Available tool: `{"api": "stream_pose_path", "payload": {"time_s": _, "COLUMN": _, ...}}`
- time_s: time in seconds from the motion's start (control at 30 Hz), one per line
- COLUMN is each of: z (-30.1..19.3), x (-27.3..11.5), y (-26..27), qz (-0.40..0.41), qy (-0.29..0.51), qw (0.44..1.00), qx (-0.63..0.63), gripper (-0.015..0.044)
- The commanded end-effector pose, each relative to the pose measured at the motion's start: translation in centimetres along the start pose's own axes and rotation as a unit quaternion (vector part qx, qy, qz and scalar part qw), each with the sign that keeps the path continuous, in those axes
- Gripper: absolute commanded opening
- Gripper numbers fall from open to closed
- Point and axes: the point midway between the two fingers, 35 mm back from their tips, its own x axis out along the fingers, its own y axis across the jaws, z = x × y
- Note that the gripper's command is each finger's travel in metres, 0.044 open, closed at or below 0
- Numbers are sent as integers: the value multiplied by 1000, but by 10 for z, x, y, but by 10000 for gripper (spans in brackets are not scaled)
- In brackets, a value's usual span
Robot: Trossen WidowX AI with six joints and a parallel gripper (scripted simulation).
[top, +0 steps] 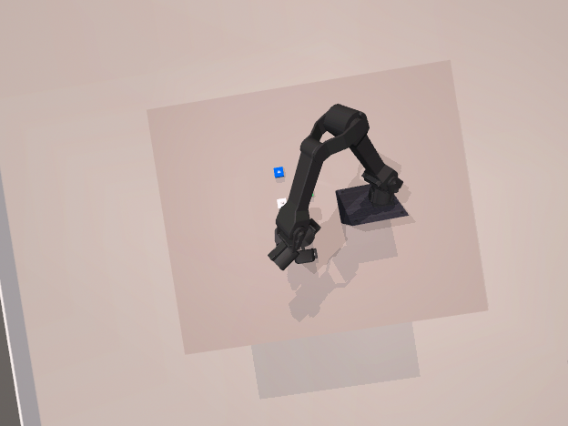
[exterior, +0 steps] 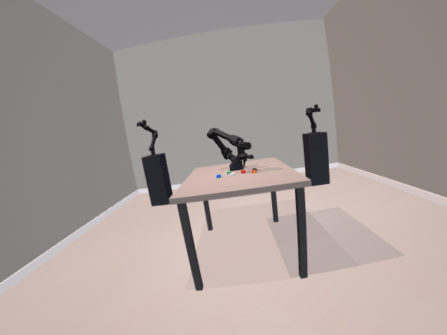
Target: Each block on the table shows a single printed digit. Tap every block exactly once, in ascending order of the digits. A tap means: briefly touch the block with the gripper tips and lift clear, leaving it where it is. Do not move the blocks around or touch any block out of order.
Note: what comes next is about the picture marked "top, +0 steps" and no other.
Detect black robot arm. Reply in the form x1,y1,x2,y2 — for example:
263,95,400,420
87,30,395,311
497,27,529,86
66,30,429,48
268,104,403,270

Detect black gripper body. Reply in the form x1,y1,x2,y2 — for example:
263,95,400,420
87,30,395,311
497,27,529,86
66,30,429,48
295,247,315,264

